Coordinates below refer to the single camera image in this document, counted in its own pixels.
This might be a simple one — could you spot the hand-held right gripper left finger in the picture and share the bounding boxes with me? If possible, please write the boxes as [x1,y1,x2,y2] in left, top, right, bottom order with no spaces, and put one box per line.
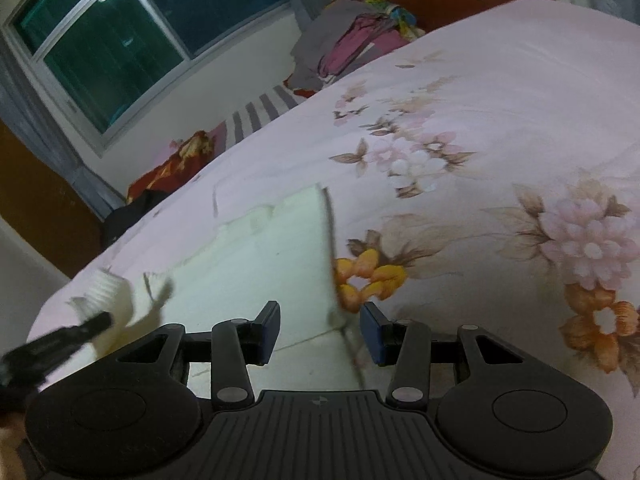
[116,301,281,408]

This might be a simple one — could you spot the black bag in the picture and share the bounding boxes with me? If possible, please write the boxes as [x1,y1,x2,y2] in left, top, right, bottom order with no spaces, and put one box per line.
[102,189,172,252]

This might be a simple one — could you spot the colourful patterned cloth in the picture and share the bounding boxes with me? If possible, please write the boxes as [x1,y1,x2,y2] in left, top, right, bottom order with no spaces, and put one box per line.
[364,0,427,37]

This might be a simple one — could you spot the pink cloth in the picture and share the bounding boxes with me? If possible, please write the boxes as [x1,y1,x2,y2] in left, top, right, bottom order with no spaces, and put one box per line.
[319,12,397,80]

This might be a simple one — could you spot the sliding glass window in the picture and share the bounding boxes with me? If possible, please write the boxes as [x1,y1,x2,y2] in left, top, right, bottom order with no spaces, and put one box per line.
[2,0,301,157]

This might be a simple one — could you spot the grey striped cloth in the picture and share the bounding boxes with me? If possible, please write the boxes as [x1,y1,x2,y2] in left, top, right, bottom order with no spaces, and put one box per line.
[222,85,302,153]

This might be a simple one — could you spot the white small garment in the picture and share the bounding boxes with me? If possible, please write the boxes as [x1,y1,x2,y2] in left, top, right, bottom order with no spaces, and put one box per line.
[67,185,373,396]

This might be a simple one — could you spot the red floral cloth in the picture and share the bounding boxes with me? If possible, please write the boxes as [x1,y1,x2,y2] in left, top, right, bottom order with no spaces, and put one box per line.
[125,130,217,202]

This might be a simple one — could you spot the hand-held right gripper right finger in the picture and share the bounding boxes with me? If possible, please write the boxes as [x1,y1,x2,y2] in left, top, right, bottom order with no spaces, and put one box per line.
[360,302,527,407]

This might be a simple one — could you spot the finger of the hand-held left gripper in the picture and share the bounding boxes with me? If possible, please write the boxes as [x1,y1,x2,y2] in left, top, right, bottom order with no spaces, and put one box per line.
[27,311,114,367]

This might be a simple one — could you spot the pink floral bed sheet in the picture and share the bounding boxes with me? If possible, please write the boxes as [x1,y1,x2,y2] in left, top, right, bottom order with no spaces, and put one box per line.
[25,0,640,480]

